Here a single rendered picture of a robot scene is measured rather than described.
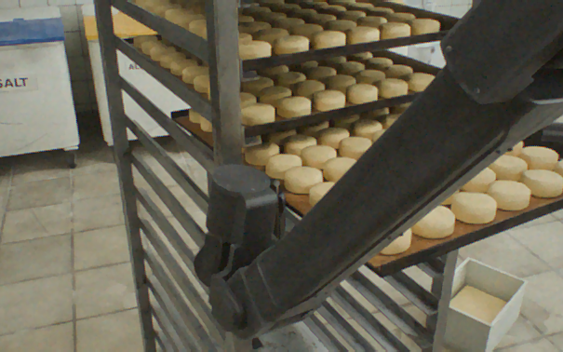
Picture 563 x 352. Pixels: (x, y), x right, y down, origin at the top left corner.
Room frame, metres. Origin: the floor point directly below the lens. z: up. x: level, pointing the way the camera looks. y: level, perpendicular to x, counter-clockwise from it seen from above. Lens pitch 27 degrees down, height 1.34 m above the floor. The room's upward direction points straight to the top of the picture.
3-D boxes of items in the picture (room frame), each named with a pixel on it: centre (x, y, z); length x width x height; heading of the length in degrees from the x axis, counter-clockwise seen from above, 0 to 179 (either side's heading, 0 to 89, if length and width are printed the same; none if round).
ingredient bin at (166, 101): (3.15, 0.80, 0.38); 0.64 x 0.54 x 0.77; 20
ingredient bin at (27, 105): (2.94, 1.42, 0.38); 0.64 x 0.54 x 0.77; 21
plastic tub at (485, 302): (1.52, -0.65, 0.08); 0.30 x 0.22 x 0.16; 139
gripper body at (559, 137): (0.83, -0.42, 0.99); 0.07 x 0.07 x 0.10; 75
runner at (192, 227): (0.97, 0.20, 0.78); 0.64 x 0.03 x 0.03; 30
